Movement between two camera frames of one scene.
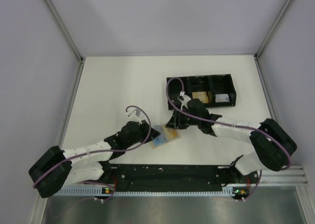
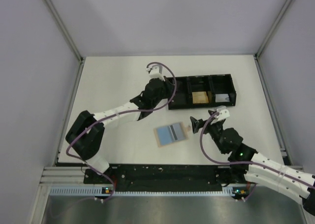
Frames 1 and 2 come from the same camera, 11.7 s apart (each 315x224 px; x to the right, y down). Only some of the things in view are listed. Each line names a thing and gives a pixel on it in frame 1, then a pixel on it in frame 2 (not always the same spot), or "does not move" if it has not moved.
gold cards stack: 202,95 does not move
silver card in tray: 222,98 does not move
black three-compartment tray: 217,90 does not move
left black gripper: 145,127 → 169,87
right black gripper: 175,122 → 197,124
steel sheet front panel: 264,205 does not move
